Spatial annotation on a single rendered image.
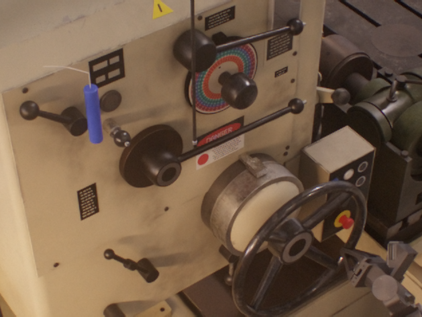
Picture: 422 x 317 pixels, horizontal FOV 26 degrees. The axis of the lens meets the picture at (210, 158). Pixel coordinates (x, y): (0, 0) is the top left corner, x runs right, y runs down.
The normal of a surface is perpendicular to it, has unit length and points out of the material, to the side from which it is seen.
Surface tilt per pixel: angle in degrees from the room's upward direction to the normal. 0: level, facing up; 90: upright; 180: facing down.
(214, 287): 0
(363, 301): 90
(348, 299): 90
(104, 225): 90
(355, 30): 0
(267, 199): 61
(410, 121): 32
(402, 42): 0
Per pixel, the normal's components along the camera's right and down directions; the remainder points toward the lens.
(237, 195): -0.47, -0.36
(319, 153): 0.00, -0.73
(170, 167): 0.58, 0.56
